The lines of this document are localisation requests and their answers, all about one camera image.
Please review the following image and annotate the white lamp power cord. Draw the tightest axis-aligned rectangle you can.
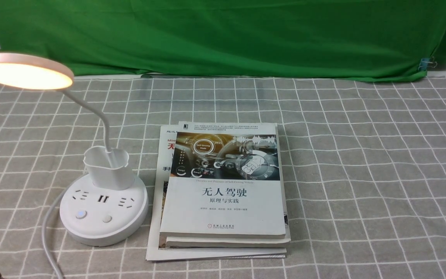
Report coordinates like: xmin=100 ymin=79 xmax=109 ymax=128
xmin=41 ymin=174 xmax=88 ymax=279

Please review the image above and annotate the self-driving vehicle book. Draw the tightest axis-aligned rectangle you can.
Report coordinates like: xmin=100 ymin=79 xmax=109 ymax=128
xmin=160 ymin=121 xmax=287 ymax=239

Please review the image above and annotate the green backdrop cloth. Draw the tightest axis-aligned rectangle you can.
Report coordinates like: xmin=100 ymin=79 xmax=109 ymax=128
xmin=0 ymin=0 xmax=446 ymax=82

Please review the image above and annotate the white desk lamp with sockets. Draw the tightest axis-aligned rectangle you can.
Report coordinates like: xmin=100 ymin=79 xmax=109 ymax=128
xmin=0 ymin=52 xmax=148 ymax=246

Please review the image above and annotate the thin magazine at bottom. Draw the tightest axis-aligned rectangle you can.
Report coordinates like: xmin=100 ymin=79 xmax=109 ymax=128
xmin=146 ymin=125 xmax=287 ymax=261

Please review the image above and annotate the grey checked tablecloth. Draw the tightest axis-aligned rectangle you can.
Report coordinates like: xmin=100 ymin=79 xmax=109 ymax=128
xmin=0 ymin=77 xmax=446 ymax=279

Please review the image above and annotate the blue binder clip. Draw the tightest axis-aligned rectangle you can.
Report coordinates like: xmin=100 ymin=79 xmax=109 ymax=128
xmin=417 ymin=57 xmax=438 ymax=71

